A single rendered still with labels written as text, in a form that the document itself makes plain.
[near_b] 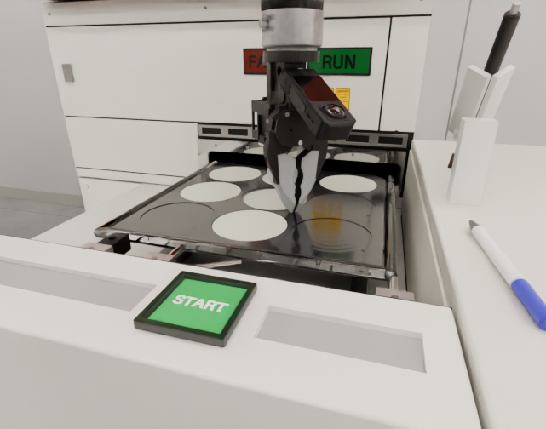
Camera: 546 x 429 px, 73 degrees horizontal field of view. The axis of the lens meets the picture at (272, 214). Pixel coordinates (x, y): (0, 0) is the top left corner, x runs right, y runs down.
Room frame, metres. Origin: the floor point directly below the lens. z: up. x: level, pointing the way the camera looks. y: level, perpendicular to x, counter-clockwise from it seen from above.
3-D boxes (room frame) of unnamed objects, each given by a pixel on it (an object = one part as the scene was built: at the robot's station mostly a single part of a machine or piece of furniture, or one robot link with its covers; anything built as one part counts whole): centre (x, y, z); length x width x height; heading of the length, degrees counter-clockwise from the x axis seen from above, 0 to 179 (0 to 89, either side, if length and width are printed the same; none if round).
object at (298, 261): (0.38, 0.05, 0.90); 0.38 x 0.01 x 0.01; 74
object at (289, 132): (0.51, -0.02, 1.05); 0.09 x 0.08 x 0.12; 25
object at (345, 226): (0.55, 0.00, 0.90); 0.34 x 0.34 x 0.01; 74
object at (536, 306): (0.23, -0.16, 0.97); 0.14 x 0.01 x 0.01; 169
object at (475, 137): (0.38, -0.20, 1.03); 0.06 x 0.04 x 0.13; 164
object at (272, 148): (0.48, -0.01, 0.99); 0.05 x 0.02 x 0.09; 115
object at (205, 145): (0.76, -0.05, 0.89); 0.44 x 0.02 x 0.10; 74
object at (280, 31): (0.50, -0.02, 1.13); 0.08 x 0.08 x 0.05
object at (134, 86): (0.82, 0.12, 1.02); 0.82 x 0.03 x 0.40; 74
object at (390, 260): (0.50, -0.17, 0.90); 0.37 x 0.01 x 0.01; 164
